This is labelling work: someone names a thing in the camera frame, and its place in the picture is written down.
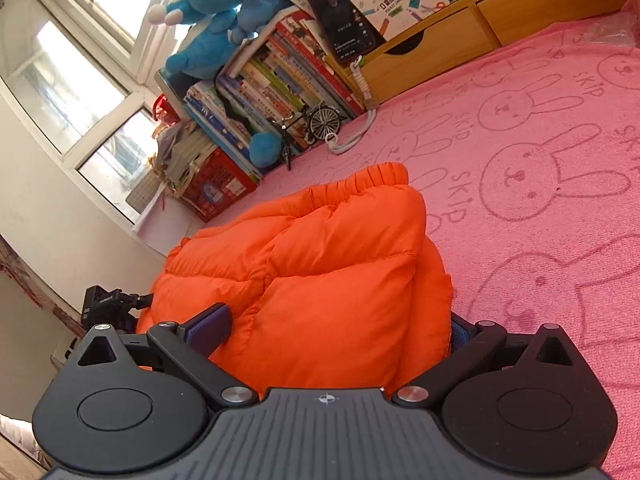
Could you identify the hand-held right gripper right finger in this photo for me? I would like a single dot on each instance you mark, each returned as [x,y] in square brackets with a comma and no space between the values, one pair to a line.
[462,335]

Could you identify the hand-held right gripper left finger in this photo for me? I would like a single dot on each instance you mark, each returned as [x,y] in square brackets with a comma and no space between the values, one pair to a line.
[207,327]

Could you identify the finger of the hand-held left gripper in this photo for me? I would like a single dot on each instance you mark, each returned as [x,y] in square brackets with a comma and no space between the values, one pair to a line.
[142,301]

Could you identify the orange puffer jacket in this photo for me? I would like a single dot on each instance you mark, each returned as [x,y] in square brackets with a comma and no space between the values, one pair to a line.
[325,285]

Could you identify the grid patterned board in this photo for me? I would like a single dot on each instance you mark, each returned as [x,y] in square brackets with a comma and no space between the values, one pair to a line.
[145,192]

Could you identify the red plastic crate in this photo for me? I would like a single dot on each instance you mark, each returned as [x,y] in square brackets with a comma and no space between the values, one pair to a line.
[220,187]

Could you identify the stack of paper workbooks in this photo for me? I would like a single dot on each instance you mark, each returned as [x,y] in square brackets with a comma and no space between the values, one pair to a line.
[185,155]

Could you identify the blue plush ball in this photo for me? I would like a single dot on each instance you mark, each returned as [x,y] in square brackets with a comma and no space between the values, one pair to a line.
[265,150]

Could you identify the red plastic basket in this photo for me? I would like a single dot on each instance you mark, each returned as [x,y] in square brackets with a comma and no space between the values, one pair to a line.
[165,110]

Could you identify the miniature bicycle model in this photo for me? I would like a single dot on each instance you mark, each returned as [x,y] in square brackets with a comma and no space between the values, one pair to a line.
[322,122]

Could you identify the row of thick storybooks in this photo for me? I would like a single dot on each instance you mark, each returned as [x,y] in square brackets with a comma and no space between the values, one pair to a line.
[280,80]

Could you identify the large blue plush toy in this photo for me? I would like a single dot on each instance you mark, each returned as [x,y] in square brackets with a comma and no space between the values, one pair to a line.
[205,50]

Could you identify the wooden drawer organizer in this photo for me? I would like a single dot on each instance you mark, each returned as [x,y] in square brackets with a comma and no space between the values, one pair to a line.
[450,50]

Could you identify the smartphone in red case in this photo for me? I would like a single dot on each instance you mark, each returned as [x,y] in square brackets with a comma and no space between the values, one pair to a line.
[345,20]

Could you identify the white pencil-print box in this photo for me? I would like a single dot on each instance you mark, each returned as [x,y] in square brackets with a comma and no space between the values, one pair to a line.
[400,0]

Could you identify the clear plastic bag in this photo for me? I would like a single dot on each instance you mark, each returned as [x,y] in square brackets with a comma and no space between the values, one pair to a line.
[612,27]

